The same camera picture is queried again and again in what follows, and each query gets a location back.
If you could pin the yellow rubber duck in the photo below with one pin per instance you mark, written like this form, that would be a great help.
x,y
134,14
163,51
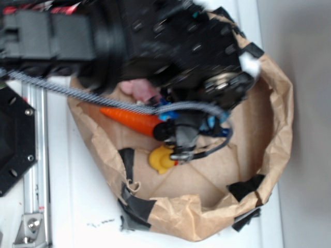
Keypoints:
x,y
159,159

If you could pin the pink plush bunny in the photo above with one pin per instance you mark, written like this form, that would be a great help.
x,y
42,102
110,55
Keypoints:
x,y
140,89

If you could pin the blue sponge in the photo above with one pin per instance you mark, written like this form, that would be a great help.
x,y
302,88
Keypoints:
x,y
209,127

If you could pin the brown paper bag bin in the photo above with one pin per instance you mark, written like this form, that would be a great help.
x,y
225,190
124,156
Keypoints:
x,y
199,199

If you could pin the aluminium rail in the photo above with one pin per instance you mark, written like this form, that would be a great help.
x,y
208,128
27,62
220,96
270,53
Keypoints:
x,y
36,180

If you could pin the metal corner bracket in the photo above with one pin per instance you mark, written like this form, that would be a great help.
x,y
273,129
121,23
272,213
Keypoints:
x,y
32,231

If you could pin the orange plastic carrot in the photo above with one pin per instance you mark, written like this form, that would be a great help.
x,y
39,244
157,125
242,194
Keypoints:
x,y
142,123

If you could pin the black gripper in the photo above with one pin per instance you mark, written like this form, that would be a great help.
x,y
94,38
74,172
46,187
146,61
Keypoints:
x,y
182,46

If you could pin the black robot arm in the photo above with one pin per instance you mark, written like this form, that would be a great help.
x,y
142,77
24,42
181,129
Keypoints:
x,y
81,38

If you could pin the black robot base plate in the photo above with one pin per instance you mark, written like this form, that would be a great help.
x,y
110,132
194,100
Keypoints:
x,y
18,138

